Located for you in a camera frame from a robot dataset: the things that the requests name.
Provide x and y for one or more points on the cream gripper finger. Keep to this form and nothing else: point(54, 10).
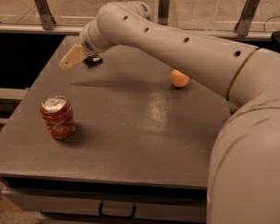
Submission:
point(75, 55)

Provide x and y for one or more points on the black rxbar chocolate wrapper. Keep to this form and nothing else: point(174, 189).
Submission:
point(93, 60)

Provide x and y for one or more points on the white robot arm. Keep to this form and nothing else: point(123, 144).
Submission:
point(244, 172)

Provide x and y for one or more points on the crushed red soda can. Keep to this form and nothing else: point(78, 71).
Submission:
point(57, 112)

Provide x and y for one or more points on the orange fruit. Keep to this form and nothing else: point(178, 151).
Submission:
point(178, 79)

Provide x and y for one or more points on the grey drawer front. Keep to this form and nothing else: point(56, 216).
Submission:
point(80, 206)

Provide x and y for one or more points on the left metal railing bracket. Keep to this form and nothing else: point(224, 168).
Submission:
point(47, 20)

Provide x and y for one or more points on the metal railing bracket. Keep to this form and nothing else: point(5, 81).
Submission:
point(242, 27)
point(163, 12)
point(47, 20)

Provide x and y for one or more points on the horizontal metal rail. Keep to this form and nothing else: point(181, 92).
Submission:
point(75, 30)

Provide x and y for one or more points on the middle metal railing bracket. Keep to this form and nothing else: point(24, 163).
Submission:
point(163, 12)

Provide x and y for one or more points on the right metal railing bracket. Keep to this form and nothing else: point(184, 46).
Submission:
point(242, 27)

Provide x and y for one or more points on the black drawer handle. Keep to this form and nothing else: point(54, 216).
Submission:
point(117, 209)

